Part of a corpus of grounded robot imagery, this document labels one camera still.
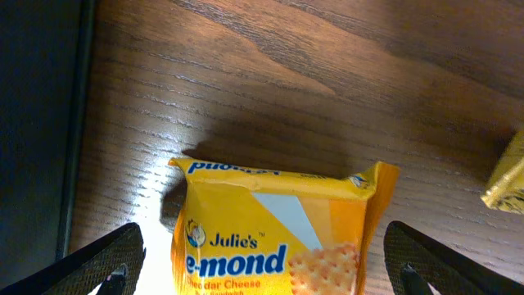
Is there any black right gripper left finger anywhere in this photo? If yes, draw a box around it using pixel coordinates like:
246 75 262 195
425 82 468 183
1 222 146 295

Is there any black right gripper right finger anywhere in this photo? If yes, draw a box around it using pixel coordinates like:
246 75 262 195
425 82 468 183
383 220 523 295

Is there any yellow snack packet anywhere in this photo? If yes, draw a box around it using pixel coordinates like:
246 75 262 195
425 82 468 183
481 129 523 215

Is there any orange Julie's cracker packet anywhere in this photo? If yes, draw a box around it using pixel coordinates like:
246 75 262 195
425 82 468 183
169 158 400 294

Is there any dark green open box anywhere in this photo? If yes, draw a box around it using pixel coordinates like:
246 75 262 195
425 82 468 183
1 0 96 286

